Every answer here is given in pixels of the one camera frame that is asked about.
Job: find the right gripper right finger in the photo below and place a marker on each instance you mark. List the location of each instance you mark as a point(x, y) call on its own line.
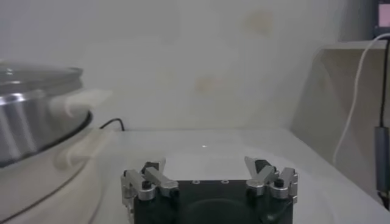
point(265, 179)

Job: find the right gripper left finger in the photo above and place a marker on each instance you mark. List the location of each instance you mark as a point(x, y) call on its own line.
point(158, 179)

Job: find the perforated steel steamer basket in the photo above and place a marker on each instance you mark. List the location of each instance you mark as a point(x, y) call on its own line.
point(27, 121)

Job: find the white round plate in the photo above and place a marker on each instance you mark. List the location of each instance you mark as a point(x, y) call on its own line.
point(201, 161)

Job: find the cream electric pot base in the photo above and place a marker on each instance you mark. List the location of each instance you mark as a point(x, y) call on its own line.
point(45, 188)

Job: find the dark device with pink screen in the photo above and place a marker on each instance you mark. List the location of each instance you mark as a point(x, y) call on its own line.
point(383, 18)

